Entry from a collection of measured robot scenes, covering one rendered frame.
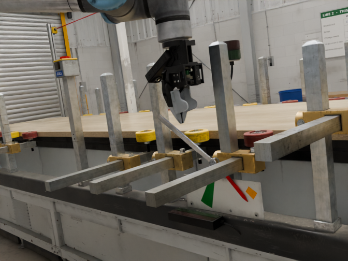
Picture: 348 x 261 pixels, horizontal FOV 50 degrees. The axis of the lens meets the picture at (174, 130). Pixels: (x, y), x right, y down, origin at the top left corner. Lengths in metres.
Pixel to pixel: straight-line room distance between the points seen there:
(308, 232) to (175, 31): 0.56
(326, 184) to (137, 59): 10.32
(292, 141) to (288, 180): 0.55
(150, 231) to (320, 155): 0.72
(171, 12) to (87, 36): 10.16
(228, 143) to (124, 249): 1.12
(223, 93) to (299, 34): 7.56
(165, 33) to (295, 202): 0.63
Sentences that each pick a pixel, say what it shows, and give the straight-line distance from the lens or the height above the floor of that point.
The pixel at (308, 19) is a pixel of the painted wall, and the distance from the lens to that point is 8.46.
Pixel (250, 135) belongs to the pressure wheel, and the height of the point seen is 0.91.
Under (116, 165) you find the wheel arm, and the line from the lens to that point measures 1.30.
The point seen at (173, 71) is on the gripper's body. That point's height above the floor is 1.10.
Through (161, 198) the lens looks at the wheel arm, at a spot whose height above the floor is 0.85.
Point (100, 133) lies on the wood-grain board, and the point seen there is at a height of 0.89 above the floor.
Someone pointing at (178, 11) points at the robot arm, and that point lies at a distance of 0.95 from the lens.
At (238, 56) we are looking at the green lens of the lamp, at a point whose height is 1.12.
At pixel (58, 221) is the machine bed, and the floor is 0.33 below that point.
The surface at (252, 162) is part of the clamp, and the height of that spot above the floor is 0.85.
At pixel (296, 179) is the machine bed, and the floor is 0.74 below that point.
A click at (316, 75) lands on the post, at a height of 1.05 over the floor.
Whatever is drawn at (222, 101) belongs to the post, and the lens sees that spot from 0.97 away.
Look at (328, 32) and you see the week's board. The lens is 8.30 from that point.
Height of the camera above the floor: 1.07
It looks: 7 degrees down
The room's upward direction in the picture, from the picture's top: 7 degrees counter-clockwise
